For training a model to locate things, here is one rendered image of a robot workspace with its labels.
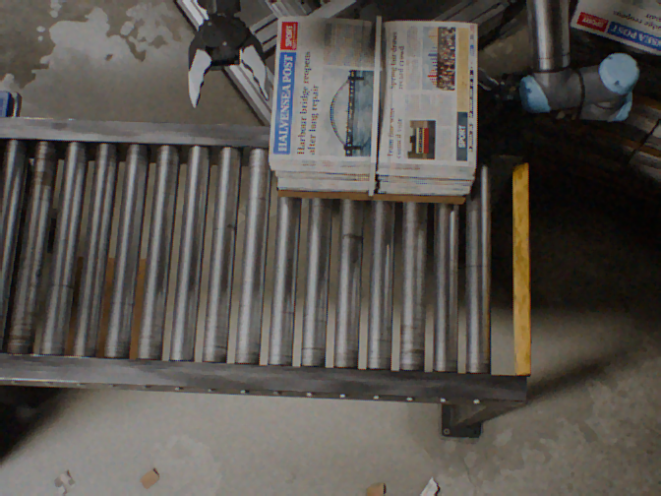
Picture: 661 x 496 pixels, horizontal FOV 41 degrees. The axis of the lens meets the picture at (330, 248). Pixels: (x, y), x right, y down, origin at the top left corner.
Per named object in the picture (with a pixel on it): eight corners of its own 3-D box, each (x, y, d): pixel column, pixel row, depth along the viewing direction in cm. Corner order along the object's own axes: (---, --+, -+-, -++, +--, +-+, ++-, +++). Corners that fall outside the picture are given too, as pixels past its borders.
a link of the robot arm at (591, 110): (633, 76, 179) (621, 93, 187) (579, 74, 179) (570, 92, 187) (635, 111, 177) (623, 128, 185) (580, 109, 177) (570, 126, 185)
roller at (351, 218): (364, 155, 186) (367, 147, 182) (356, 376, 174) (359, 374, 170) (341, 154, 186) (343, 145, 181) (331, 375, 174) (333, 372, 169)
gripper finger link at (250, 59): (280, 103, 144) (250, 60, 145) (282, 88, 138) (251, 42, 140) (265, 113, 143) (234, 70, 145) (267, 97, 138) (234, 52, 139)
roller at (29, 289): (64, 145, 188) (56, 136, 184) (35, 362, 176) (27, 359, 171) (41, 144, 189) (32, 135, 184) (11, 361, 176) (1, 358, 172)
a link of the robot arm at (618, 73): (590, 93, 166) (575, 116, 177) (647, 83, 166) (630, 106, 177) (580, 56, 168) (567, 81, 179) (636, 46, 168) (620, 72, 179)
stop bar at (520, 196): (528, 165, 179) (530, 162, 178) (531, 378, 168) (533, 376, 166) (511, 164, 180) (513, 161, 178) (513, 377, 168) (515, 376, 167)
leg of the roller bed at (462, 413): (470, 407, 246) (514, 380, 180) (470, 428, 244) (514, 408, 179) (450, 406, 246) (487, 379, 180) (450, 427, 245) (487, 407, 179)
